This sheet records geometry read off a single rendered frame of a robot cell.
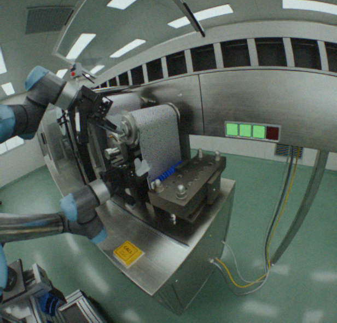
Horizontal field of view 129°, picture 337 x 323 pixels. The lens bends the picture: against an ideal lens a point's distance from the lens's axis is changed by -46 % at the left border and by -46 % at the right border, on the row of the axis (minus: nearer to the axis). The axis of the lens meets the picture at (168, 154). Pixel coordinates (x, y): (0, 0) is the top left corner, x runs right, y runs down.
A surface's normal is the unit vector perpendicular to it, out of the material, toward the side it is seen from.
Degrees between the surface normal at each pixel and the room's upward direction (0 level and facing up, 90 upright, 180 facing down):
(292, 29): 90
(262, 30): 90
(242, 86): 90
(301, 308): 0
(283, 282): 0
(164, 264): 0
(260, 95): 90
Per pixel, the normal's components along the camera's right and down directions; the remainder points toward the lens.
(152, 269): -0.13, -0.92
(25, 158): 0.78, 0.14
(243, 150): -0.61, 0.36
